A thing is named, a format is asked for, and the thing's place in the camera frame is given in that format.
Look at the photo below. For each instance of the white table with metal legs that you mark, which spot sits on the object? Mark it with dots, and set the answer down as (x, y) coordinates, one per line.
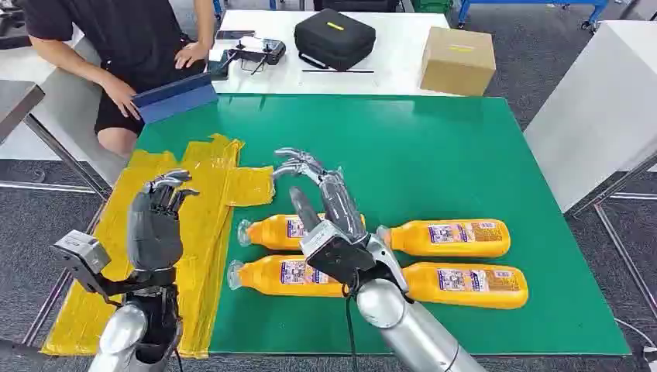
(600, 113)

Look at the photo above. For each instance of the black moulded tray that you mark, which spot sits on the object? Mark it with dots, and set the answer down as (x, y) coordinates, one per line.
(13, 31)

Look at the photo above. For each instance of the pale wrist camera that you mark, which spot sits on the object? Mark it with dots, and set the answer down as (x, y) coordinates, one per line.
(82, 249)
(339, 259)

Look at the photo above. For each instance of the blue cart frame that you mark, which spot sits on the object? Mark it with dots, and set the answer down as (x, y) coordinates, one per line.
(513, 1)

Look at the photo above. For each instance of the person's left hand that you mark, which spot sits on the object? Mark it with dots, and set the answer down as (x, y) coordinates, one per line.
(191, 53)

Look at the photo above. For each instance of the person's right hand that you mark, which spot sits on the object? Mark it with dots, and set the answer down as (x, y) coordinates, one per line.
(123, 97)

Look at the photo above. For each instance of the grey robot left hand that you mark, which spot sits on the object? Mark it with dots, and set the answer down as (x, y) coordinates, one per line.
(154, 236)

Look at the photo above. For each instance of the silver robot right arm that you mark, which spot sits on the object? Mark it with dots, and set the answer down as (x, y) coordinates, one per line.
(405, 328)

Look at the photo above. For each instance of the black flat device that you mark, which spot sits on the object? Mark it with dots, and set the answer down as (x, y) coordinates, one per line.
(219, 69)

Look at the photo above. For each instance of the person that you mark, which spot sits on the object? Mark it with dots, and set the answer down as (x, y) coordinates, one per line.
(128, 31)

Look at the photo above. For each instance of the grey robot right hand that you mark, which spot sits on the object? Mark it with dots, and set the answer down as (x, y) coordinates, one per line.
(341, 205)

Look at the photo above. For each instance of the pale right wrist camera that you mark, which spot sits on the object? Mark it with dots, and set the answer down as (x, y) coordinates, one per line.
(339, 259)

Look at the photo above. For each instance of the yellow plastic sheet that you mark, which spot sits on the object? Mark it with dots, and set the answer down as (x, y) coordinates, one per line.
(210, 231)

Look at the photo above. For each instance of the grey table with metal leg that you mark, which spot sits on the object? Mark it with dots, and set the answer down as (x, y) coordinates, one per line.
(15, 102)

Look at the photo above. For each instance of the white bench table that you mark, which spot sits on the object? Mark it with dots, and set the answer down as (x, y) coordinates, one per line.
(61, 118)

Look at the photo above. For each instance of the orange drink bottle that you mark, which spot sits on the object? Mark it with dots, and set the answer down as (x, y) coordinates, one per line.
(462, 300)
(262, 277)
(272, 233)
(462, 249)

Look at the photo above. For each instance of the black box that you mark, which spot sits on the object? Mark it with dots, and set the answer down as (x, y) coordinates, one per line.
(359, 4)

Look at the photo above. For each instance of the black remote controller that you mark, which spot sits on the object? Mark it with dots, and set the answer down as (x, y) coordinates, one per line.
(262, 51)

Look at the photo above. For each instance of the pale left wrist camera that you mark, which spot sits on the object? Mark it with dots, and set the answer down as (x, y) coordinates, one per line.
(82, 249)

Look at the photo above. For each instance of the blue tablet cover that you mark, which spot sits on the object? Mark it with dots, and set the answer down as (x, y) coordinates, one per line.
(174, 100)

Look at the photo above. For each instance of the green crate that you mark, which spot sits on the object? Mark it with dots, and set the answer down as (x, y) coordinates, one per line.
(431, 5)

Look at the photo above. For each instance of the brown cardboard box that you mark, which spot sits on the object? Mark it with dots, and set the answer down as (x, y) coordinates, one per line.
(457, 67)

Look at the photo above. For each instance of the green table mat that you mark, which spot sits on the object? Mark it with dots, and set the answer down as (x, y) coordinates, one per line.
(436, 169)

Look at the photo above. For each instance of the black zip case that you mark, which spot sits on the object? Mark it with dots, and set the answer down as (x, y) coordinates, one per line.
(333, 43)

